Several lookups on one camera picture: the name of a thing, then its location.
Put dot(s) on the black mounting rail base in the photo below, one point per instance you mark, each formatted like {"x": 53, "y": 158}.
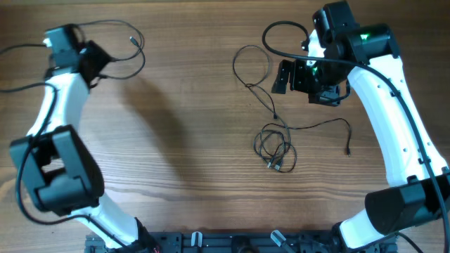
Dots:
{"x": 306, "y": 241}

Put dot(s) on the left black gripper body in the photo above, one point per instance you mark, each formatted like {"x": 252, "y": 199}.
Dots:
{"x": 93, "y": 56}

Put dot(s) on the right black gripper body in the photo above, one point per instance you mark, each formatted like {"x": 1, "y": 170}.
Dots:
{"x": 309, "y": 79}

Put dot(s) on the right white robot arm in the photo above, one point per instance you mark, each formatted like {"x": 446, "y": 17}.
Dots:
{"x": 341, "y": 56}

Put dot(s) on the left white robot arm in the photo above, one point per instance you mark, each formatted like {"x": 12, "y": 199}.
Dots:
{"x": 57, "y": 178}

